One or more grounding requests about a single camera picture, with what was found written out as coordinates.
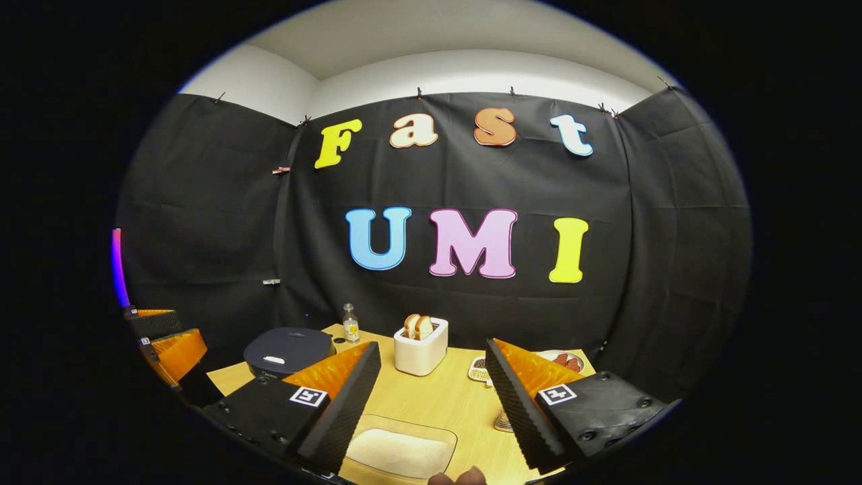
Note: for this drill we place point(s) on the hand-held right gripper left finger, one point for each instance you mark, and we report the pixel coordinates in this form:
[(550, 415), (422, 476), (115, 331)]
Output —
[(347, 404)]

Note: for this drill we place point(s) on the computer monitor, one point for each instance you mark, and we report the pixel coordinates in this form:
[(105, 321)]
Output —
[(118, 269)]

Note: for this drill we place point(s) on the dark rice cooker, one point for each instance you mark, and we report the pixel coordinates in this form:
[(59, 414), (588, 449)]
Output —
[(289, 350)]

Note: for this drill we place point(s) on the white plate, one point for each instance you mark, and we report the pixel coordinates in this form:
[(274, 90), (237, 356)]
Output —
[(549, 356)]

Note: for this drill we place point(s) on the clear tray of rice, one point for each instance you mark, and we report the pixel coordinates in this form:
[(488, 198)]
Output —
[(401, 451)]

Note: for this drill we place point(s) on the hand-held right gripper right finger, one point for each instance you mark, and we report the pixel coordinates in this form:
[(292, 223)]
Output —
[(522, 404)]

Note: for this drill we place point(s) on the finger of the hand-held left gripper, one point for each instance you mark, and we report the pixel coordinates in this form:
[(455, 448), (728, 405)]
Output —
[(155, 323), (178, 357)]

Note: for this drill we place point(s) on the black backdrop cloth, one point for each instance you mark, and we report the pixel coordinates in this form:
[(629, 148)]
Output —
[(471, 303)]

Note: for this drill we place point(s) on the white divided seasoning dish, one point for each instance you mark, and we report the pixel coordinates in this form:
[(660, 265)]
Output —
[(479, 370)]

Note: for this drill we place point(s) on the white toaster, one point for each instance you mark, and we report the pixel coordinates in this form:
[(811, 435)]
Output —
[(419, 357)]

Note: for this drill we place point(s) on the small glass bottle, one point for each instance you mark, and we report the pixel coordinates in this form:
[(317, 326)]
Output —
[(351, 329)]

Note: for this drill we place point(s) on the red meat slice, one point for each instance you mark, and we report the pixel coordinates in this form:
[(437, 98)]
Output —
[(574, 364), (561, 359)]

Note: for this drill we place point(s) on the toast bread slice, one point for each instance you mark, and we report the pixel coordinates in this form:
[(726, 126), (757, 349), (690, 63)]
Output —
[(411, 327), (425, 328)]

